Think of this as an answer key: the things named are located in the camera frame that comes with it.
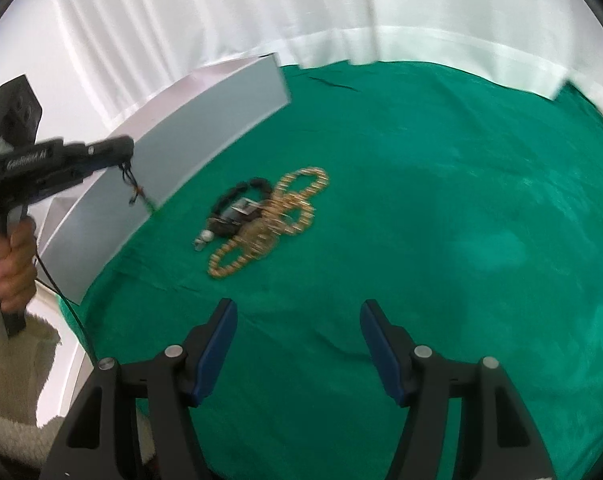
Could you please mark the small grey tag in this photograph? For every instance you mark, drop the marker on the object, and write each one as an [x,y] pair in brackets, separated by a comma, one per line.
[242,207]

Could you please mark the person's left forearm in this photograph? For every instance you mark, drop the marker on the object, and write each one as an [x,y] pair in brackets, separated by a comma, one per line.
[11,385]

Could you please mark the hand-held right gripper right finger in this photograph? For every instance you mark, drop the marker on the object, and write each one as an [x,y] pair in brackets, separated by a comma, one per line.
[381,350]

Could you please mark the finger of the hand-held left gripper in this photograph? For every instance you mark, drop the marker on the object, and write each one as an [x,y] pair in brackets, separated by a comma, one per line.
[104,150]
[71,176]

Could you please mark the white cardboard box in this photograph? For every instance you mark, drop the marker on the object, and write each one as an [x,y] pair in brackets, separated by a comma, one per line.
[181,135]

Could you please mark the white pearl pendant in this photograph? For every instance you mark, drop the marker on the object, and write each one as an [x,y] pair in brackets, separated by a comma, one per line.
[207,236]

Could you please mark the person's left hand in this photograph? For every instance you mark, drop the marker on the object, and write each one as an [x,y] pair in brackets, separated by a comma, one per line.
[19,265]

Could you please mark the green velvet cloth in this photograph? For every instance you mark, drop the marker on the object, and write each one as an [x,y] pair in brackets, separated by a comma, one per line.
[406,235]

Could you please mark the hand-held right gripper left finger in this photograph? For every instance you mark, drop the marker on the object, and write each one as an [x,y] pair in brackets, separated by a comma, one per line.
[214,355]

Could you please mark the white curtain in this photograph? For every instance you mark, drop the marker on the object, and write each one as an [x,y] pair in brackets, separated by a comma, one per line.
[481,10]
[206,10]

